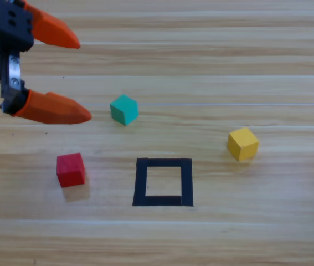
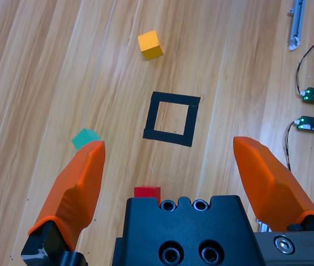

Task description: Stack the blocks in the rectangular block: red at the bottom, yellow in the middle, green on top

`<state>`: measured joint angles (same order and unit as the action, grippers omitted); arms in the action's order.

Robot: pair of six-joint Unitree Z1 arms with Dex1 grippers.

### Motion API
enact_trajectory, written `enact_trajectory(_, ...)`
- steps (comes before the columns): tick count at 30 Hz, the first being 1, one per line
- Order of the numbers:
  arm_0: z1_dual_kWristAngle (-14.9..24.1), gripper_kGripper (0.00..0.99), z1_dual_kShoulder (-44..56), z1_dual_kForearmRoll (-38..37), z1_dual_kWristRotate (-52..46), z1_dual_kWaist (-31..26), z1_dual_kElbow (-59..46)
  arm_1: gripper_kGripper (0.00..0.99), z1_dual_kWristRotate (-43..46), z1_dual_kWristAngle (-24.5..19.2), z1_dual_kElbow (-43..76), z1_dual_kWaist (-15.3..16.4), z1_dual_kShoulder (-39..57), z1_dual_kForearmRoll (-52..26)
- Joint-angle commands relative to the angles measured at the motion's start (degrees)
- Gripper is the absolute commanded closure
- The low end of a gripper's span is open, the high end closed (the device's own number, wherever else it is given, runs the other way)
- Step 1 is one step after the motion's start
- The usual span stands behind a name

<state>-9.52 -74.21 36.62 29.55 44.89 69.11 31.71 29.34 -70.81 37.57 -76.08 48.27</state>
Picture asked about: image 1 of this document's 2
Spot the red wooden cube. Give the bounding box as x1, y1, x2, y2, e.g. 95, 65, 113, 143
56, 152, 86, 188

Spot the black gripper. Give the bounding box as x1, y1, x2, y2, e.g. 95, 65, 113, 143
0, 0, 93, 126

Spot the green wooden cube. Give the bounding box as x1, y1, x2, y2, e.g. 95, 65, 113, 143
109, 94, 140, 126

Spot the black tape square outline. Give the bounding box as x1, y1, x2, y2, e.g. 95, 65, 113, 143
132, 157, 194, 207

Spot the yellow wooden cube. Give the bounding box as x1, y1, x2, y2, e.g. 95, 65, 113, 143
227, 127, 259, 162

